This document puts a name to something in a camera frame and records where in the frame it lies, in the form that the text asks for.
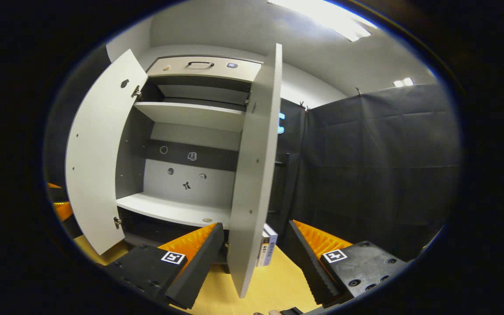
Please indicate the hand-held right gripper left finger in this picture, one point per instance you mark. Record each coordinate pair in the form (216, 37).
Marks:
(197, 273)

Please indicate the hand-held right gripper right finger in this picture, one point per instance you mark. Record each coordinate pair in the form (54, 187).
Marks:
(309, 267)

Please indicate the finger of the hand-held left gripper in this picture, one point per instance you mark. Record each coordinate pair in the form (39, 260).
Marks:
(70, 226)
(57, 194)

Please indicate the white cabinet door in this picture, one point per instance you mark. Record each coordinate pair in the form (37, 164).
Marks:
(99, 153)
(254, 175)

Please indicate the white and grey cabinet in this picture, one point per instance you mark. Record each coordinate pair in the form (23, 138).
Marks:
(182, 175)

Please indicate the white cabinet shelf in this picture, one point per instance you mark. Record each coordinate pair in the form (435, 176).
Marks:
(195, 116)

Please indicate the white cabinet drawer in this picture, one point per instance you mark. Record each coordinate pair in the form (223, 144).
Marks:
(212, 70)

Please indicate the upright books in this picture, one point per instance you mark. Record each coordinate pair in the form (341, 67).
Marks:
(267, 247)

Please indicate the small ceiling light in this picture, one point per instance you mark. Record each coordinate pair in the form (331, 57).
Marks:
(403, 82)

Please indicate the long ceiling light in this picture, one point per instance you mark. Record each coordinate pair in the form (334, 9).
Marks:
(322, 17)

